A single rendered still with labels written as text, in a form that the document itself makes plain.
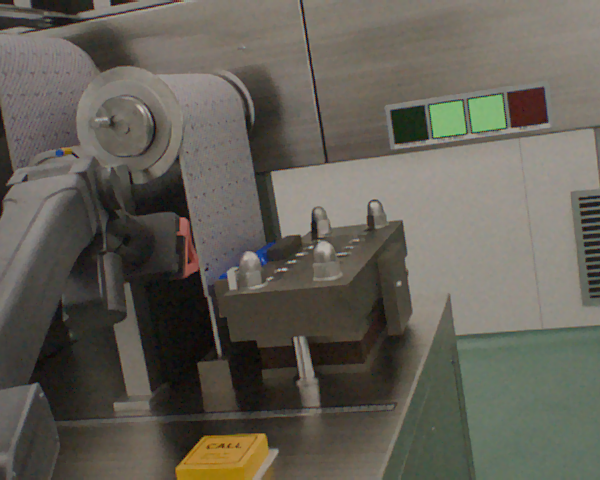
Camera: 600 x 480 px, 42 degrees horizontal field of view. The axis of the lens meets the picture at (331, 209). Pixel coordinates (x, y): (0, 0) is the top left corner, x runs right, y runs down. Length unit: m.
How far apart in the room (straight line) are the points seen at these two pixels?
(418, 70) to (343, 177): 2.48
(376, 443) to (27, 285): 0.42
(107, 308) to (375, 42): 0.68
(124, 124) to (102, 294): 0.32
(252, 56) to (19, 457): 1.00
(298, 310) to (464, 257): 2.76
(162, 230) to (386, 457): 0.33
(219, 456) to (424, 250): 2.95
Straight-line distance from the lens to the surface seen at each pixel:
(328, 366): 1.01
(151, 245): 0.84
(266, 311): 0.95
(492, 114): 1.22
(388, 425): 0.85
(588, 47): 1.22
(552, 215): 3.61
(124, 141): 1.00
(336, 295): 0.92
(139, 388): 1.05
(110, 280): 0.75
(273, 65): 1.29
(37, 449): 0.40
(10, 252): 0.56
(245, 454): 0.79
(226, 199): 1.10
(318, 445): 0.83
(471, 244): 3.65
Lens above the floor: 1.24
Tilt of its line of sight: 8 degrees down
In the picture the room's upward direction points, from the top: 9 degrees counter-clockwise
